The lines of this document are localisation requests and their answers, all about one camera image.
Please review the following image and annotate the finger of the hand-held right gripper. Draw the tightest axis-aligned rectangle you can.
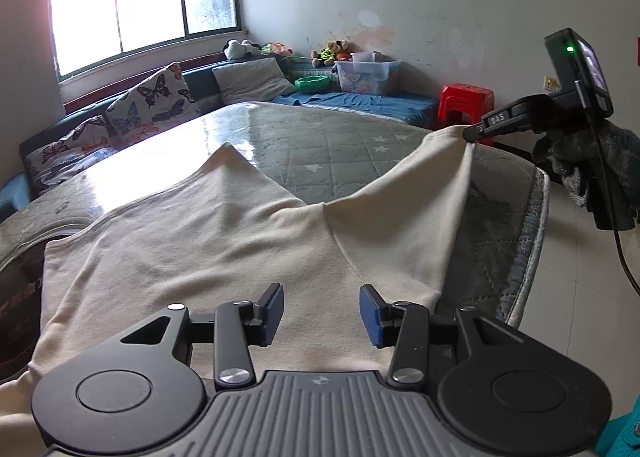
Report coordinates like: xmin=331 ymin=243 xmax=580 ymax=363
xmin=462 ymin=104 xmax=531 ymax=143

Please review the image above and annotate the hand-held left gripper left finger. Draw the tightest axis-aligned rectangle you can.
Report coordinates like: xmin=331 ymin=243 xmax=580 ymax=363
xmin=119 ymin=282 xmax=286 ymax=389

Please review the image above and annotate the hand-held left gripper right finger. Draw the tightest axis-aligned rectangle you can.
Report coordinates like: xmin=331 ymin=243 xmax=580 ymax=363
xmin=359 ymin=283 xmax=526 ymax=389

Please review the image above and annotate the cream sweatshirt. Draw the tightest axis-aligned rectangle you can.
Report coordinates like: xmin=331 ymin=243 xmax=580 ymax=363
xmin=0 ymin=124 xmax=476 ymax=457

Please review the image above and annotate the person's right forearm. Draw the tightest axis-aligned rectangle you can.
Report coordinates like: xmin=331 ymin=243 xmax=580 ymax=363
xmin=605 ymin=120 xmax=640 ymax=218

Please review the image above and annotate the person's right hand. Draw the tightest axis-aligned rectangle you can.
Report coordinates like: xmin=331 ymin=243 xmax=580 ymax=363
xmin=532 ymin=123 xmax=597 ymax=209

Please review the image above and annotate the red plastic stool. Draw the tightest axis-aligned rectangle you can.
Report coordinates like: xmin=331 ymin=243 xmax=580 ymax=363
xmin=438 ymin=83 xmax=496 ymax=145

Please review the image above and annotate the blue sofa seat cover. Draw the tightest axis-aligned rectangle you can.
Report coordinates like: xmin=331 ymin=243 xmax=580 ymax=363
xmin=272 ymin=90 xmax=436 ymax=128

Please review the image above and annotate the clear plastic storage box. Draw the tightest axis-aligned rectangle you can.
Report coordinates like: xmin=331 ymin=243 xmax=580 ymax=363
xmin=334 ymin=52 xmax=402 ymax=95

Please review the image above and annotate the brown teddy bear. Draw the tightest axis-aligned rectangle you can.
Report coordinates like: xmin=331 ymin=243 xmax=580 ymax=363
xmin=310 ymin=38 xmax=351 ymax=67

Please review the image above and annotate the green plastic basin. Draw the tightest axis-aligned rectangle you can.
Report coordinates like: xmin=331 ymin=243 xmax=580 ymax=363
xmin=295 ymin=76 xmax=331 ymax=93

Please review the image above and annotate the grey cushion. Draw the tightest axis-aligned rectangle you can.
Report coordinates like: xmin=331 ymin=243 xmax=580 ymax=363
xmin=212 ymin=57 xmax=297 ymax=106

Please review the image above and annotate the butterfly print cushion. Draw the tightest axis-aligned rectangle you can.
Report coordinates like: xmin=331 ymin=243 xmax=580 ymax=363
xmin=22 ymin=114 xmax=118 ymax=194
xmin=105 ymin=62 xmax=201 ymax=150

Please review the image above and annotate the round black induction cooktop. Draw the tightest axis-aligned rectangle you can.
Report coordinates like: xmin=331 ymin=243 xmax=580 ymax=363
xmin=0 ymin=232 xmax=66 ymax=378

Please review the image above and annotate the teal sofa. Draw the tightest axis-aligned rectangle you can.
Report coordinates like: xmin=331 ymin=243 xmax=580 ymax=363
xmin=0 ymin=57 xmax=436 ymax=223

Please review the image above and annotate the panda plush toy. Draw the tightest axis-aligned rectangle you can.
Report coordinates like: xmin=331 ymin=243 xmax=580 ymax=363
xmin=223 ymin=38 xmax=262 ymax=61

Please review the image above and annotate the person's teal clothing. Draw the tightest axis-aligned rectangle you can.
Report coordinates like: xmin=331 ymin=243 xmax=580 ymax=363
xmin=595 ymin=397 xmax=640 ymax=457

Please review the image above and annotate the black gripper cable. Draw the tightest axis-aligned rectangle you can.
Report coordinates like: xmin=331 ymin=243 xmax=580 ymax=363
xmin=575 ymin=80 xmax=640 ymax=297

